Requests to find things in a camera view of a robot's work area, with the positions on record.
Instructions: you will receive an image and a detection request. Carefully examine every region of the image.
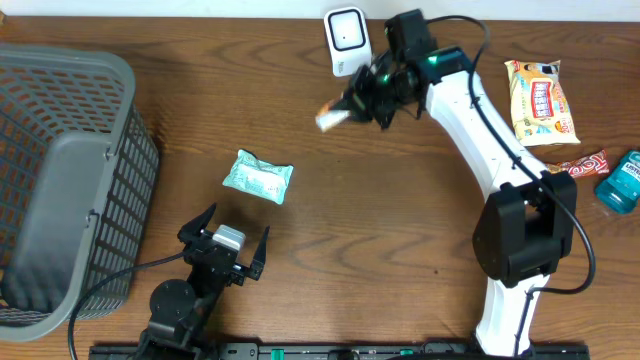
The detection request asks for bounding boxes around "grey plastic basket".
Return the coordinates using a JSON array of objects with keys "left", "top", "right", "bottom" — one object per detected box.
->
[{"left": 1, "top": 44, "right": 159, "bottom": 342}]

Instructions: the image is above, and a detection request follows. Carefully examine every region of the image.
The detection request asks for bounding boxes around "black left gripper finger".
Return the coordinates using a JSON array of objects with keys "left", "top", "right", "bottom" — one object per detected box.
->
[
  {"left": 247, "top": 226, "right": 270, "bottom": 281},
  {"left": 177, "top": 203, "right": 217, "bottom": 243}
]

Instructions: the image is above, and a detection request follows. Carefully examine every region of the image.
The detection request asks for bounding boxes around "red chocolate bar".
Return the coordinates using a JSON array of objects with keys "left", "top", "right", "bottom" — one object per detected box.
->
[{"left": 545, "top": 149, "right": 610, "bottom": 178}]

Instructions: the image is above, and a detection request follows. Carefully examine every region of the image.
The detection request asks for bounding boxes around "blue mouthwash bottle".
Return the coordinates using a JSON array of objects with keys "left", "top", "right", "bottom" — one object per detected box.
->
[{"left": 595, "top": 150, "right": 639, "bottom": 214}]

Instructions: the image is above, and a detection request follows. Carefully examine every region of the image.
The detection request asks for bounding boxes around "green wet wipes pack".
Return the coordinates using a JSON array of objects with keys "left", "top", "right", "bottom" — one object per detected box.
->
[{"left": 223, "top": 149, "right": 294, "bottom": 205}]

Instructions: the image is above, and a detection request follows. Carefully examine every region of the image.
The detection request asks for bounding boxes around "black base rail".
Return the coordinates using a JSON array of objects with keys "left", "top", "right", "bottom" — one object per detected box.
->
[{"left": 89, "top": 342, "right": 591, "bottom": 360}]

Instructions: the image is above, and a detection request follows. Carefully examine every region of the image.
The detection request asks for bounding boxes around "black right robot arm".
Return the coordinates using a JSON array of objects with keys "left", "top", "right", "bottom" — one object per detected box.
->
[{"left": 331, "top": 9, "right": 578, "bottom": 359}]

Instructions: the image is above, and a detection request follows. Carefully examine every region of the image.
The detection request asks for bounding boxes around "white barcode scanner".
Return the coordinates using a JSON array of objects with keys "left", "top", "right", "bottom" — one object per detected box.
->
[{"left": 323, "top": 6, "right": 373, "bottom": 77}]

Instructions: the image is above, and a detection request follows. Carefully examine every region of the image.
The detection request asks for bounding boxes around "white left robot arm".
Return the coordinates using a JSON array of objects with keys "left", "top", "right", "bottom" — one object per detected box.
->
[{"left": 129, "top": 205, "right": 270, "bottom": 359}]

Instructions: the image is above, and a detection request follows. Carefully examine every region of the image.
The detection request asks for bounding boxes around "black left camera cable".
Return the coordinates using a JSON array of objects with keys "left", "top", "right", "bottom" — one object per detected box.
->
[{"left": 67, "top": 251, "right": 194, "bottom": 360}]

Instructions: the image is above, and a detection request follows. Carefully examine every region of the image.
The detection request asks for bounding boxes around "small orange box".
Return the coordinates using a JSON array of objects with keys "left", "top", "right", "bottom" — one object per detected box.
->
[{"left": 315, "top": 99, "right": 350, "bottom": 132}]

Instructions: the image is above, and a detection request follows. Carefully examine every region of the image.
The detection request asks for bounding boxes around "orange snack bag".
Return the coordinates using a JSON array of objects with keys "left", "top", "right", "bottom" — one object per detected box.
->
[{"left": 504, "top": 60, "right": 581, "bottom": 147}]

